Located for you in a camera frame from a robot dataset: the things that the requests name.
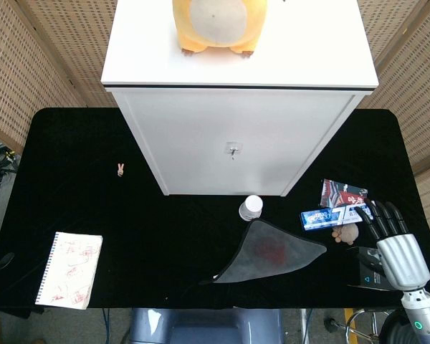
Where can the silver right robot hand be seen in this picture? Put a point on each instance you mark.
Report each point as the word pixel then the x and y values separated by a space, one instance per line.
pixel 401 256

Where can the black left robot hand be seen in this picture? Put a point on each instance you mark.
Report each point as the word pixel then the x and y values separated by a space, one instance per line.
pixel 1 262

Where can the grey cloth with black trim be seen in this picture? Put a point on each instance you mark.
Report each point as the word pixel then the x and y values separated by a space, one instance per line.
pixel 268 252

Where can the black product box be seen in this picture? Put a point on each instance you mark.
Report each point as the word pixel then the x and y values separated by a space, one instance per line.
pixel 365 272

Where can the small beige plush toy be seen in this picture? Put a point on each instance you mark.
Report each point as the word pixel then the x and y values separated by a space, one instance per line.
pixel 348 233

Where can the spiral notebook with red scribbles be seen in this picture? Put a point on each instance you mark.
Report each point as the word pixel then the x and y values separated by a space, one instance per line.
pixel 70 270

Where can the blue toothpaste box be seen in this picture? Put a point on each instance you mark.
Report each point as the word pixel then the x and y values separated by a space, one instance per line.
pixel 322 218

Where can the red snack packet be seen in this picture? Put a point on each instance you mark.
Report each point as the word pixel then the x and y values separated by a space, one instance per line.
pixel 338 193

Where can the black tablecloth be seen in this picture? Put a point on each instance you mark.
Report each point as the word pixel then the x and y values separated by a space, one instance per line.
pixel 147 229

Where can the white plastic bottle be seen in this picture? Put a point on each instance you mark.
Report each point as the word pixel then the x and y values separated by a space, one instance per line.
pixel 251 208

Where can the woven rattan screen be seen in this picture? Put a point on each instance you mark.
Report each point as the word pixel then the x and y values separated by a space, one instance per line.
pixel 28 61
pixel 412 68

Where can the blue-grey robot torso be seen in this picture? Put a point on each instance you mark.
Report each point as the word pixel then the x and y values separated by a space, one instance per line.
pixel 204 328

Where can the white cabinet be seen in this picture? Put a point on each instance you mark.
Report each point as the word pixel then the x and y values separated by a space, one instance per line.
pixel 233 118

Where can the yellow plush toy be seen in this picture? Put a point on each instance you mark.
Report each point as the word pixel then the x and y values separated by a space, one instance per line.
pixel 218 25

